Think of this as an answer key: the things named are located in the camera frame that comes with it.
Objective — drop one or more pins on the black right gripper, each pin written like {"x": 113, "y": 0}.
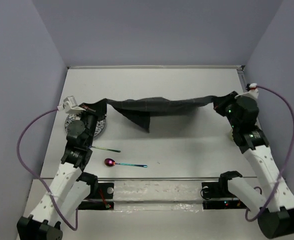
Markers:
{"x": 220, "y": 102}

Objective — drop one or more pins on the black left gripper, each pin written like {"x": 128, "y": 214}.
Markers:
{"x": 98, "y": 109}

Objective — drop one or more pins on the blue floral white plate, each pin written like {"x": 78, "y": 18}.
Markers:
{"x": 100, "y": 126}

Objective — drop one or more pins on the cream cup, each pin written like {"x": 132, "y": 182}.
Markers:
{"x": 230, "y": 135}

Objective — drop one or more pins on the dark grey checked cloth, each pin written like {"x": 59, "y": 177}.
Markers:
{"x": 140, "y": 111}

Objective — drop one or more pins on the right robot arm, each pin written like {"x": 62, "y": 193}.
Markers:
{"x": 274, "y": 208}

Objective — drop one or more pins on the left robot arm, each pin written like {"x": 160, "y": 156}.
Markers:
{"x": 71, "y": 184}

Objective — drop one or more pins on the iridescent fork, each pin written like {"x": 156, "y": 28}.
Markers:
{"x": 106, "y": 149}

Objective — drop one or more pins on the iridescent spoon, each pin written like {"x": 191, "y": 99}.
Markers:
{"x": 110, "y": 163}

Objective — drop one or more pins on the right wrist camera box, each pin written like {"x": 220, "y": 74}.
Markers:
{"x": 251, "y": 92}

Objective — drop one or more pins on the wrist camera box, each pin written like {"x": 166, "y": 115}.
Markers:
{"x": 70, "y": 106}
{"x": 251, "y": 92}

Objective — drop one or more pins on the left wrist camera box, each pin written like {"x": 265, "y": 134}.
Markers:
{"x": 70, "y": 106}

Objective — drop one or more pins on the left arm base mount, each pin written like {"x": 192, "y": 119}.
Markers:
{"x": 100, "y": 198}

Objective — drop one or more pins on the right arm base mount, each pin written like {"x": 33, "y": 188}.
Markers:
{"x": 216, "y": 196}

